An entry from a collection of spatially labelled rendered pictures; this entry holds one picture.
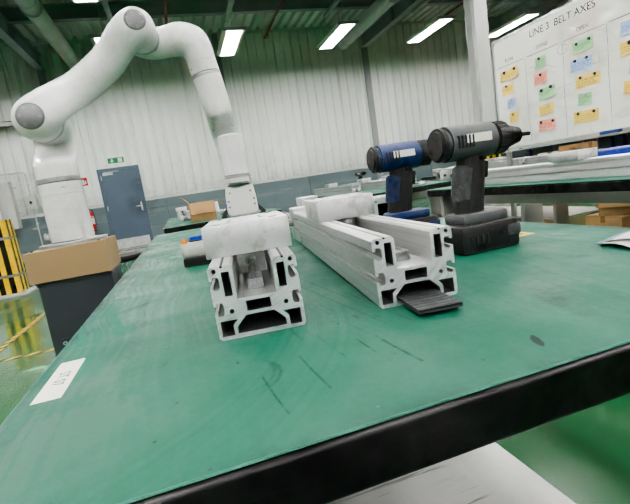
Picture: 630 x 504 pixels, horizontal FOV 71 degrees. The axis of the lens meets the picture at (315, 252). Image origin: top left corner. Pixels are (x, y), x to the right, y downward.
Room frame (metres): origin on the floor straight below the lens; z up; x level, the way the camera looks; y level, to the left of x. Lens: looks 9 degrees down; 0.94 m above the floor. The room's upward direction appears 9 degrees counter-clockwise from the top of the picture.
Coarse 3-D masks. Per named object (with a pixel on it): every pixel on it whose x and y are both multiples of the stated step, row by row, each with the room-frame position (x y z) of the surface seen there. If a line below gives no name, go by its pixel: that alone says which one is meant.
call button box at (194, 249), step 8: (192, 240) 1.12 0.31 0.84; (200, 240) 1.12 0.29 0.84; (184, 248) 1.10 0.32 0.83; (192, 248) 1.10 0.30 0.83; (200, 248) 1.10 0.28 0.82; (184, 256) 1.09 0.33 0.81; (192, 256) 1.10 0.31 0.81; (200, 256) 1.11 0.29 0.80; (184, 264) 1.09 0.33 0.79; (192, 264) 1.10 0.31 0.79; (200, 264) 1.10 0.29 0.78
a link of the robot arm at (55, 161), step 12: (72, 132) 1.42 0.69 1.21; (36, 144) 1.38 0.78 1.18; (48, 144) 1.37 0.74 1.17; (60, 144) 1.39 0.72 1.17; (72, 144) 1.41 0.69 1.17; (36, 156) 1.36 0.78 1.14; (48, 156) 1.33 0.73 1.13; (60, 156) 1.34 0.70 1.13; (72, 156) 1.37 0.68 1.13; (36, 168) 1.30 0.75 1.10; (48, 168) 1.29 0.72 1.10; (60, 168) 1.31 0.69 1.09; (72, 168) 1.34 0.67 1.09; (36, 180) 1.31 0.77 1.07; (48, 180) 1.29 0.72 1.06; (60, 180) 1.30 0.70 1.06
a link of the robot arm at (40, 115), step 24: (120, 24) 1.31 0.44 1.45; (144, 24) 1.33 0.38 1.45; (96, 48) 1.36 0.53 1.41; (120, 48) 1.34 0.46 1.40; (144, 48) 1.41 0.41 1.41; (72, 72) 1.34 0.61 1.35; (96, 72) 1.35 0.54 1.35; (120, 72) 1.39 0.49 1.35; (24, 96) 1.27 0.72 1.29; (48, 96) 1.28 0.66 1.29; (72, 96) 1.32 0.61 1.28; (96, 96) 1.37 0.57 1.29; (24, 120) 1.24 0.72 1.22; (48, 120) 1.26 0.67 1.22
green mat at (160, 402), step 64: (512, 256) 0.67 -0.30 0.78; (576, 256) 0.61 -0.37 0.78; (128, 320) 0.64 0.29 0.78; (192, 320) 0.59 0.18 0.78; (320, 320) 0.50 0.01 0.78; (384, 320) 0.46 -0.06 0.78; (448, 320) 0.43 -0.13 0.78; (512, 320) 0.41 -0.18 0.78; (576, 320) 0.38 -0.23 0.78; (128, 384) 0.39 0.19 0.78; (192, 384) 0.37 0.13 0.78; (256, 384) 0.35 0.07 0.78; (320, 384) 0.33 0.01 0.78; (384, 384) 0.32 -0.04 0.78; (448, 384) 0.30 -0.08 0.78; (0, 448) 0.31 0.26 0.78; (64, 448) 0.29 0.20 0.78; (128, 448) 0.28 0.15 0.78; (192, 448) 0.27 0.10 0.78; (256, 448) 0.26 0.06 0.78
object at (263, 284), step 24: (216, 264) 0.50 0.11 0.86; (288, 264) 0.49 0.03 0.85; (216, 288) 0.49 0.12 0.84; (240, 288) 0.54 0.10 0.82; (264, 288) 0.51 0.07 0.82; (288, 288) 0.49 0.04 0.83; (216, 312) 0.49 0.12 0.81; (240, 312) 0.48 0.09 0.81; (264, 312) 0.55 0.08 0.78; (288, 312) 0.50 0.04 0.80; (240, 336) 0.48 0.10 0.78
